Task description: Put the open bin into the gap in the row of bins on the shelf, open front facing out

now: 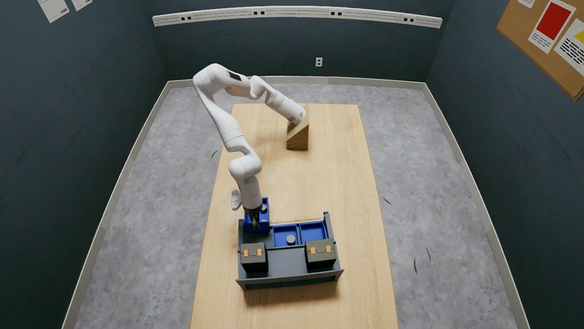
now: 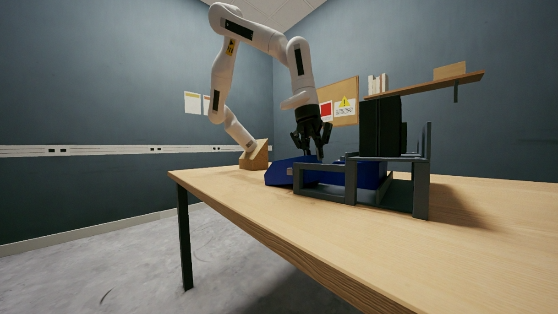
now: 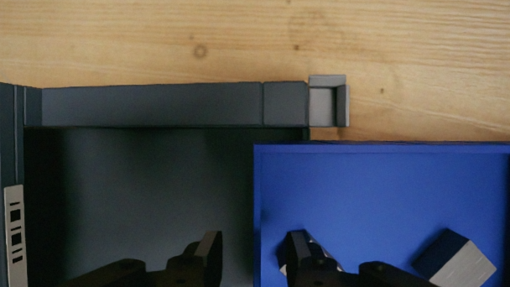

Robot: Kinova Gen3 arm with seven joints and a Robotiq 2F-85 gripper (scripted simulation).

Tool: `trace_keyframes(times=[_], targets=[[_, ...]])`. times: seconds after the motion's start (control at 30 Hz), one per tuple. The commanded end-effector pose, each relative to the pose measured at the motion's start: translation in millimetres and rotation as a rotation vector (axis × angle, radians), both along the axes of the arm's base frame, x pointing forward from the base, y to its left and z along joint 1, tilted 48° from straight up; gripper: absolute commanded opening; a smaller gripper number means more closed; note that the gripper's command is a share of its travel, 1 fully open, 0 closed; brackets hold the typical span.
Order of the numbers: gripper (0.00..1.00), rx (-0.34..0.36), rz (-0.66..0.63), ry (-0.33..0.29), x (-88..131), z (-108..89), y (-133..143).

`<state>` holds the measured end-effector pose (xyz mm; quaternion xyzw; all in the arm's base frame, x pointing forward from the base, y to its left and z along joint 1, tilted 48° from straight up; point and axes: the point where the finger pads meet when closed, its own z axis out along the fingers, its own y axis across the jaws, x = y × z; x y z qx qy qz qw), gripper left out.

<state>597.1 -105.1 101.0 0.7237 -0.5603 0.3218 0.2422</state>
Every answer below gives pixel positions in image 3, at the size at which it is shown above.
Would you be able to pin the blue bin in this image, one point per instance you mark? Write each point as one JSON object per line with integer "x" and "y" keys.
{"x": 383, "y": 201}

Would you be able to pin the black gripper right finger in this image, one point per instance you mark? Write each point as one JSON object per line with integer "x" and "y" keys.
{"x": 322, "y": 271}

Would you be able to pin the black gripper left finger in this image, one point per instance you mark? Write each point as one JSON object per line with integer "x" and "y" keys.
{"x": 184, "y": 270}

